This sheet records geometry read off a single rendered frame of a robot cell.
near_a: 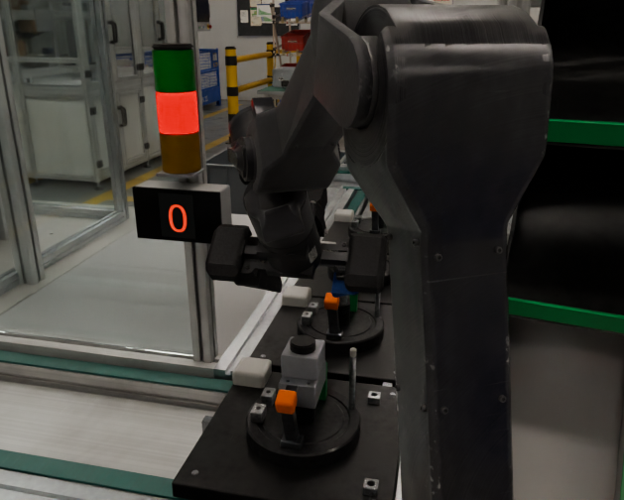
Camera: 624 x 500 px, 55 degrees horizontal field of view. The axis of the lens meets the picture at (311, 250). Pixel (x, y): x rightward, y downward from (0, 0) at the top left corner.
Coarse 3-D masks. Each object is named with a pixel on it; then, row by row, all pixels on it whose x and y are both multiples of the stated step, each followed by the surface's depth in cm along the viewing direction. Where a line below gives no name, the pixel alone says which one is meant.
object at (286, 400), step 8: (280, 392) 64; (288, 392) 64; (296, 392) 65; (280, 400) 63; (288, 400) 63; (296, 400) 64; (280, 408) 63; (288, 408) 63; (288, 416) 64; (296, 416) 66; (288, 424) 66; (296, 424) 66; (288, 432) 67; (296, 432) 67; (296, 440) 68
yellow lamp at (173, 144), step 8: (160, 136) 76; (168, 136) 74; (176, 136) 74; (184, 136) 74; (192, 136) 75; (160, 144) 76; (168, 144) 75; (176, 144) 75; (184, 144) 75; (192, 144) 76; (168, 152) 75; (176, 152) 75; (184, 152) 75; (192, 152) 76; (168, 160) 76; (176, 160) 75; (184, 160) 75; (192, 160) 76; (200, 160) 78; (168, 168) 76; (176, 168) 76; (184, 168) 76; (192, 168) 76; (200, 168) 78
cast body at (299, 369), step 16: (304, 336) 70; (288, 352) 69; (304, 352) 69; (320, 352) 70; (288, 368) 69; (304, 368) 69; (320, 368) 70; (288, 384) 68; (304, 384) 68; (320, 384) 71; (304, 400) 69
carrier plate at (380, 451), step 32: (224, 416) 77; (384, 416) 77; (192, 448) 71; (224, 448) 71; (384, 448) 71; (192, 480) 66; (224, 480) 66; (256, 480) 66; (288, 480) 66; (320, 480) 66; (352, 480) 66; (384, 480) 66
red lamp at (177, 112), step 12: (156, 96) 74; (168, 96) 73; (180, 96) 73; (192, 96) 74; (168, 108) 73; (180, 108) 73; (192, 108) 74; (168, 120) 74; (180, 120) 74; (192, 120) 75; (168, 132) 74; (180, 132) 74; (192, 132) 75
